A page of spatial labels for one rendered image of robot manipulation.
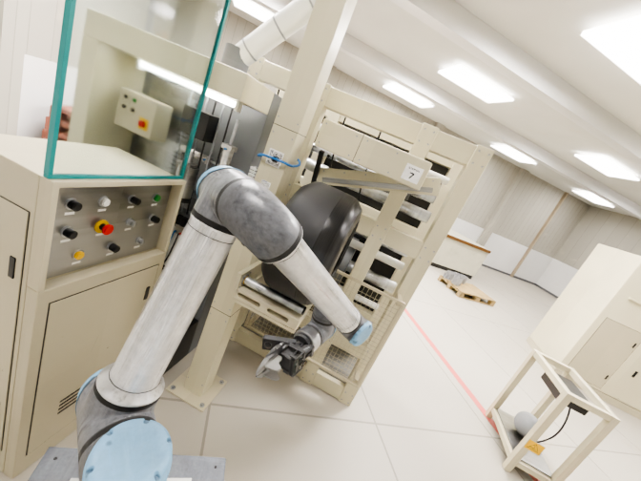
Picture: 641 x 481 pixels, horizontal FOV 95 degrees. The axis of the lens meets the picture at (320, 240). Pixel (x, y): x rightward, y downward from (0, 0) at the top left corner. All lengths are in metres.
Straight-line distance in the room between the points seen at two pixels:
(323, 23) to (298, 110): 0.35
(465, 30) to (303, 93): 3.29
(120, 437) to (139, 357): 0.15
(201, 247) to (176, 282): 0.09
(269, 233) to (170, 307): 0.30
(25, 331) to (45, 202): 0.47
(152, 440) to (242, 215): 0.51
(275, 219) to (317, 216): 0.69
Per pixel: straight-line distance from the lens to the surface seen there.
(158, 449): 0.81
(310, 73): 1.47
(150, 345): 0.79
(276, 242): 0.57
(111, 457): 0.81
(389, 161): 1.61
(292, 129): 1.44
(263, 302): 1.50
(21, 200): 1.23
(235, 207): 0.58
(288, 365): 1.00
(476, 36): 4.60
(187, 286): 0.71
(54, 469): 1.24
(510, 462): 3.15
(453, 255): 8.53
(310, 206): 1.27
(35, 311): 1.33
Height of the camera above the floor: 1.64
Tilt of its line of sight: 16 degrees down
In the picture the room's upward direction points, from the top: 24 degrees clockwise
